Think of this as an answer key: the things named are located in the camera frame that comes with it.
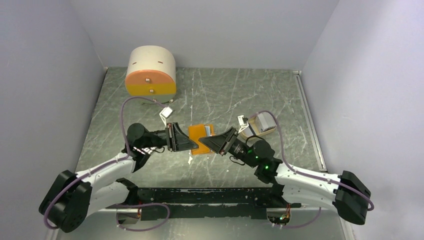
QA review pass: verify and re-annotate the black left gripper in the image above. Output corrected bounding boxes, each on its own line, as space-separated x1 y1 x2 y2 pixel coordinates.
141 122 199 152

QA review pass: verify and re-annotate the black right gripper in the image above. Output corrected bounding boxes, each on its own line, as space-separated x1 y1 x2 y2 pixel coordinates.
199 126 258 168

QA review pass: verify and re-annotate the orange blue card holder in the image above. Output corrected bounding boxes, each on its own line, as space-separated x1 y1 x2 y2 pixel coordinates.
187 123 216 157

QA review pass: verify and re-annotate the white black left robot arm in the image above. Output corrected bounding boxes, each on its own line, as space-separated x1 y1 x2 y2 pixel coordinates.
38 122 198 233

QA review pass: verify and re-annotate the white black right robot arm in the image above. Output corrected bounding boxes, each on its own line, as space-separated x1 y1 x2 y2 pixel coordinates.
199 127 373 225

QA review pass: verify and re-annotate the stack of grey cards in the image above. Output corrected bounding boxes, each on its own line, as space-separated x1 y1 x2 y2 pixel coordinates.
255 112 277 133

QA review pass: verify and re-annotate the colourful striped packet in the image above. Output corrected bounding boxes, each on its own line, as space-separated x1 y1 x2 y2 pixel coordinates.
131 146 157 159

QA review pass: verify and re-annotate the beige oval tray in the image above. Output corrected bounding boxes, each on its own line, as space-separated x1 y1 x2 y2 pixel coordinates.
240 112 277 140

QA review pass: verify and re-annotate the beige orange drawer cabinet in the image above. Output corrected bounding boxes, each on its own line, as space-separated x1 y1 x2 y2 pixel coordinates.
124 45 177 103

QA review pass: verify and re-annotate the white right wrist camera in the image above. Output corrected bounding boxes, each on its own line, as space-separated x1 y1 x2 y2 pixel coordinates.
237 115 249 133

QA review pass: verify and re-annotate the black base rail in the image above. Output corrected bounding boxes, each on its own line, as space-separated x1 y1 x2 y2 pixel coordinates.
117 178 302 221

